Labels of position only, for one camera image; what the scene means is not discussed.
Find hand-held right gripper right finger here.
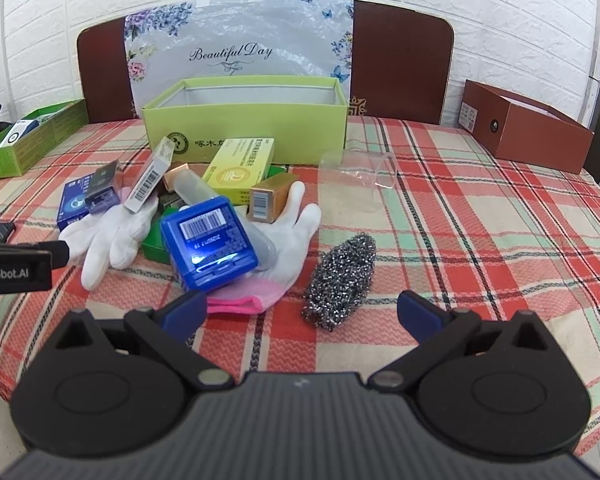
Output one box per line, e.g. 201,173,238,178
369,290,553,392

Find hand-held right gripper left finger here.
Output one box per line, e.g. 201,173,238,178
55,290,233,390

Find white glove with pink cuff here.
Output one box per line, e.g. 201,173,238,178
59,187,162,291

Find blue cube box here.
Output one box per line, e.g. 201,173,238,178
160,196,259,292

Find steel wool scrubber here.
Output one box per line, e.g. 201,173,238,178
301,232,377,332

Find purple grey small box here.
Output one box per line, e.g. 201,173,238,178
84,160,124,216

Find olive narrow box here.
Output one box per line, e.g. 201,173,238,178
157,191,185,213

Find frosted plastic tube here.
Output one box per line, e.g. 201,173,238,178
175,169,281,272

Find white barcode box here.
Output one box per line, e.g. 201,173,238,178
123,140,176,213

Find white and pink sock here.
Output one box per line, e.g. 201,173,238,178
206,180,322,314

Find gold brown small box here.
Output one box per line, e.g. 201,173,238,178
247,172,299,223
162,162,191,193

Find yellow green medicine box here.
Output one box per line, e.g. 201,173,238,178
201,137,276,206

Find light green cardboard box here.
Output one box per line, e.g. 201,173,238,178
142,76,350,166

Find green tray box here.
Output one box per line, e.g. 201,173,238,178
0,98,90,181

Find plaid bed sheet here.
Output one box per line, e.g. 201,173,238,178
0,115,600,461

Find white and blue small box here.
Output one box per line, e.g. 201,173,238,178
0,120,38,149

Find brown shoe box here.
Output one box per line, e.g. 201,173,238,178
458,79,595,175

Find floral plastic sheet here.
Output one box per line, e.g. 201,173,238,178
123,0,355,123

